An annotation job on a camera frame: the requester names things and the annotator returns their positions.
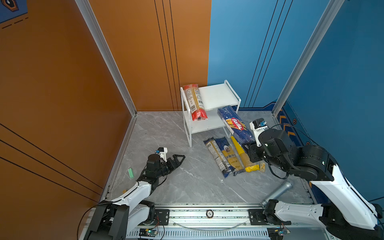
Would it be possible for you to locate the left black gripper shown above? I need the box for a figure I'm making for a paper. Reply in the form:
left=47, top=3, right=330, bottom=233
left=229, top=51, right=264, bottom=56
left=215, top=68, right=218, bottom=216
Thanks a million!
left=155, top=155, right=185, bottom=180

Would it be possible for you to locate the blue Barilla spaghetti bag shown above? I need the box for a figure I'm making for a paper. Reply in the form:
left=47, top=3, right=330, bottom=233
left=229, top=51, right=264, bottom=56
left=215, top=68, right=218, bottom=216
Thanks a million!
left=217, top=106, right=256, bottom=145

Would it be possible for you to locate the clear white-label spaghetti bag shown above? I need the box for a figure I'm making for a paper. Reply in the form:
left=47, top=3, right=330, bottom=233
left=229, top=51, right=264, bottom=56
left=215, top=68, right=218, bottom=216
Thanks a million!
left=204, top=138, right=234, bottom=178

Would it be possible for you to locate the red spaghetti bag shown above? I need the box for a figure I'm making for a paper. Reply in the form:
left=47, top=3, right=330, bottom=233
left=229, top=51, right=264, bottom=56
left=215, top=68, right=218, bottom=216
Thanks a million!
left=183, top=84, right=208, bottom=121

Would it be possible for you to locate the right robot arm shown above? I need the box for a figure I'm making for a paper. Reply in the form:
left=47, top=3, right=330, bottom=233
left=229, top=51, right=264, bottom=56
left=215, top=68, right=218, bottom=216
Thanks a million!
left=242, top=129, right=384, bottom=240

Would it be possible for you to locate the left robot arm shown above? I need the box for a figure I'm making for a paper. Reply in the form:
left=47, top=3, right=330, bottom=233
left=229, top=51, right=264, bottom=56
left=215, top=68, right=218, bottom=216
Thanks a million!
left=83, top=148, right=186, bottom=240

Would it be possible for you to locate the white two-tier shelf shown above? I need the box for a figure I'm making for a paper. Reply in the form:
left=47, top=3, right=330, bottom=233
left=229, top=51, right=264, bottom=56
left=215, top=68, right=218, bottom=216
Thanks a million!
left=180, top=80, right=242, bottom=147

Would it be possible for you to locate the small tan tag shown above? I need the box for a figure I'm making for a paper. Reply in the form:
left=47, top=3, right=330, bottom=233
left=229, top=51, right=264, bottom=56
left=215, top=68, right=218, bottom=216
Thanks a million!
left=259, top=161, right=266, bottom=173

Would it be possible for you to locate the silver metal cylinder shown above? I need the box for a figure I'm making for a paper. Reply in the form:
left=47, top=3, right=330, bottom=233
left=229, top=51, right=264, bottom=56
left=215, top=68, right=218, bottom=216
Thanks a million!
left=261, top=181, right=294, bottom=207

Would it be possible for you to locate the green connector block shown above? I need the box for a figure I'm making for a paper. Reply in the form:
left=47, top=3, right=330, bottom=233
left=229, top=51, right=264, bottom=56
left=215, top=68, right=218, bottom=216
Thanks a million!
left=128, top=168, right=134, bottom=179

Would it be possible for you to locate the blue yellow spaghetti bag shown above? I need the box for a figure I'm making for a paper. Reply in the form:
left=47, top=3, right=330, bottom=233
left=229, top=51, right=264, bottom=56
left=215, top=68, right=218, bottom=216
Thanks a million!
left=215, top=137, right=245, bottom=176

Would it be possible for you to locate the left circuit board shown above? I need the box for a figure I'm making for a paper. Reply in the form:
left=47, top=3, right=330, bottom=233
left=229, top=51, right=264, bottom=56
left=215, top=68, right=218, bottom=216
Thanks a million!
left=139, top=228, right=159, bottom=239

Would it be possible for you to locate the circuit board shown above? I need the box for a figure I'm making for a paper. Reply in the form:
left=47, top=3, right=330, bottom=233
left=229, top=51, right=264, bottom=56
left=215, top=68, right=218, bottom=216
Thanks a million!
left=267, top=229, right=291, bottom=240
left=139, top=228, right=159, bottom=239

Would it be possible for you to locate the right circuit board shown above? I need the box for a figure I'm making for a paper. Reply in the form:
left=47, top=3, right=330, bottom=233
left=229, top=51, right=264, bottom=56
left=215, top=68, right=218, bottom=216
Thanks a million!
left=267, top=229, right=291, bottom=240

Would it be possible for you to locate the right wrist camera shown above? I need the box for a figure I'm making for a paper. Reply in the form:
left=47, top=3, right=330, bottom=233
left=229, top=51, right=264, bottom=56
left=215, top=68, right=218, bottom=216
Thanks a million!
left=250, top=118, right=269, bottom=147

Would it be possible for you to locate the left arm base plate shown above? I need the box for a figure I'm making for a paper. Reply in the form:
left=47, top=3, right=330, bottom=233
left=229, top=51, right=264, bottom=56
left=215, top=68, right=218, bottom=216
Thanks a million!
left=141, top=209, right=170, bottom=226

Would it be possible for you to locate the aluminium front rail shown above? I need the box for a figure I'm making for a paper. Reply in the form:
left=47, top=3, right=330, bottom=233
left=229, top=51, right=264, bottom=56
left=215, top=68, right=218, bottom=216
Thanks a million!
left=78, top=203, right=344, bottom=240

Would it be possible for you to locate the round rail knob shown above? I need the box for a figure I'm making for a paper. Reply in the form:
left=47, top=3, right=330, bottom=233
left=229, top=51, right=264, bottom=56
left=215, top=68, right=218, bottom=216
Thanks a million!
left=206, top=210, right=214, bottom=219

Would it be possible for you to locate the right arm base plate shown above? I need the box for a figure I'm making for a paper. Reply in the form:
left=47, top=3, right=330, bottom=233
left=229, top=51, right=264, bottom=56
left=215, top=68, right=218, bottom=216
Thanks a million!
left=248, top=209, right=292, bottom=226

